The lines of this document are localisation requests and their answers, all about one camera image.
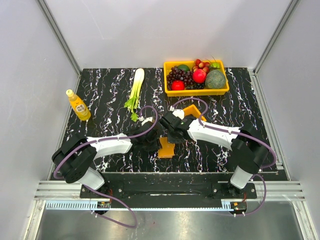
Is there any orange leather card holder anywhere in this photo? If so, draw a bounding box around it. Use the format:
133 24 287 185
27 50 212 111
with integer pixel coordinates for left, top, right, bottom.
158 137 175 159

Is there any small yellow plastic bin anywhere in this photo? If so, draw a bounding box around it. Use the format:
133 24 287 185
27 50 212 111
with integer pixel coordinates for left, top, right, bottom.
183 104 201 120

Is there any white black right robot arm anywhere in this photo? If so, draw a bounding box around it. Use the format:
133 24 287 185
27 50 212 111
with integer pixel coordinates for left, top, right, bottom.
159 109 277 198

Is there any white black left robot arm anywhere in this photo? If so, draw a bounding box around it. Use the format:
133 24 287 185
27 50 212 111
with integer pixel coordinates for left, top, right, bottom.
51 120 161 198

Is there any red apple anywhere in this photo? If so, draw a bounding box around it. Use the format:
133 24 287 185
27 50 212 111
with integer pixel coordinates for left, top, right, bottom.
171 80 185 91

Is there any dark blueberry cluster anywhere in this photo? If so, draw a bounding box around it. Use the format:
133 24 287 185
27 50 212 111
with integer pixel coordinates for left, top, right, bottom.
185 83 205 90

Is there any yellow fruit tray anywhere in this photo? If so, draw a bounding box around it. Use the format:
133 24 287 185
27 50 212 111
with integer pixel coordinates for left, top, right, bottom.
163 59 230 97

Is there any purple grape bunch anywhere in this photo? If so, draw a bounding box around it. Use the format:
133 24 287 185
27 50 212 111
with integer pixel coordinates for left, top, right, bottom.
166 66 195 88

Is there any red pomegranate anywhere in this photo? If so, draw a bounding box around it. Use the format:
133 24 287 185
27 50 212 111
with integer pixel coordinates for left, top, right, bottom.
192 69 207 84

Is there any green lime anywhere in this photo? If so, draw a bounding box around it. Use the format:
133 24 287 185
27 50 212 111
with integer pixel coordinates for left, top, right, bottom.
177 64 190 72

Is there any green white celery stalk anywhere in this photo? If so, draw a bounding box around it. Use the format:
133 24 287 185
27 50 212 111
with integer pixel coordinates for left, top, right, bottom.
124 68 145 122

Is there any green netted melon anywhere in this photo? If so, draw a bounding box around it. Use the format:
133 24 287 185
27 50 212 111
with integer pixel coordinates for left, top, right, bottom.
205 69 226 89

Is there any red cherry cluster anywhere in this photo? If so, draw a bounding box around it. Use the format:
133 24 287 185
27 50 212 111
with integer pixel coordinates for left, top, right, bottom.
192 59 211 73

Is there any yellow juice bottle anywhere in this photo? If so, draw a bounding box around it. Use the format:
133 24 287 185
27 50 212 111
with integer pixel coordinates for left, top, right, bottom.
66 89 91 121

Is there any green apple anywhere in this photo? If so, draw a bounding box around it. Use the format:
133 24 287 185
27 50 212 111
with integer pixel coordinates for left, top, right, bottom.
209 61 221 70

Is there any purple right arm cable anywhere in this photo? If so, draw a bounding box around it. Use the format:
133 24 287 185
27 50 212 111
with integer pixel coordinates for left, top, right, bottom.
169 97 278 217

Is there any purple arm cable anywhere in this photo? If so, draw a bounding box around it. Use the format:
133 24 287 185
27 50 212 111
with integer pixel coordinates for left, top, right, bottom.
169 97 278 217
53 105 159 229

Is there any white cable duct strip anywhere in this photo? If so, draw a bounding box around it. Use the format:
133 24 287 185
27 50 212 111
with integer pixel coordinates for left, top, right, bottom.
45 200 233 211

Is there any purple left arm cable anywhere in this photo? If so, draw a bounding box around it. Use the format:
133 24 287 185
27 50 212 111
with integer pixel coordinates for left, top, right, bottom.
53 105 159 229

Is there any aluminium rail frame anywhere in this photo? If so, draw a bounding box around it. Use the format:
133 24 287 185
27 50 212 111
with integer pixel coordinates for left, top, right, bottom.
33 68 307 202

